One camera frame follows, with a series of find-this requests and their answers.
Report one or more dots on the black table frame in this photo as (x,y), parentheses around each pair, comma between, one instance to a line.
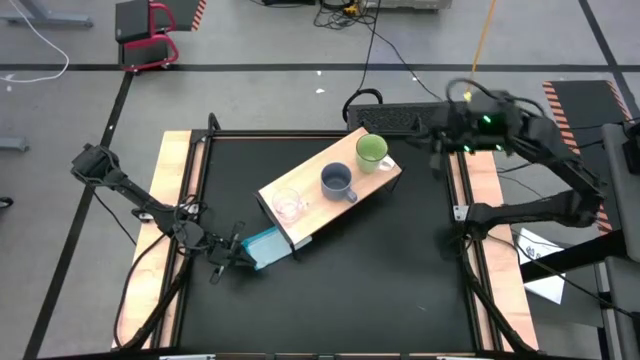
(325,134)

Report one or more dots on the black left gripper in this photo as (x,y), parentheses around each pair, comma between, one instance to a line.
(221,254)

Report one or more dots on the grey ceramic mug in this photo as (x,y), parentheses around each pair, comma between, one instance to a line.
(336,181)

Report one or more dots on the small black hazard-striped board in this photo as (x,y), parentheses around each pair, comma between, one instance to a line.
(186,12)

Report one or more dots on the black vented computer case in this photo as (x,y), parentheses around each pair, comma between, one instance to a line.
(390,117)

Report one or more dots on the clear glass mug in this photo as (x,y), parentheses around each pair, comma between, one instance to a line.
(287,204)

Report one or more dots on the wooden shelf with black legs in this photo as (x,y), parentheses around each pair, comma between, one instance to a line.
(320,205)

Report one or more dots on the grey metal table leg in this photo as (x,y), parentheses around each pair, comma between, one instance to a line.
(45,19)

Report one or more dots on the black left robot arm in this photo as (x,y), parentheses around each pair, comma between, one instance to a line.
(150,207)

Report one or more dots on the yellow tag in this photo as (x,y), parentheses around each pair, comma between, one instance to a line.
(468,95)

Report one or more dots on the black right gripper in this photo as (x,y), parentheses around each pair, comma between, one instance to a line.
(442,130)

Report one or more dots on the white printed paper sheet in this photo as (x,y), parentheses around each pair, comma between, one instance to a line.
(542,275)

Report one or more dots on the wooden table side board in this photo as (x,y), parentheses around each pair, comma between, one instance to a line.
(165,170)
(482,180)

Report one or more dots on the red and black cart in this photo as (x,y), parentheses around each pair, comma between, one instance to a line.
(145,35)

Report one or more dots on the white cloth with teal edge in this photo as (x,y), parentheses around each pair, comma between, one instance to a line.
(267,249)

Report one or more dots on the large black hazard-striped board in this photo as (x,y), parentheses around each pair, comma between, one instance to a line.
(590,100)

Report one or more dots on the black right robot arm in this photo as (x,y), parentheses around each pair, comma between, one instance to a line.
(525,212)

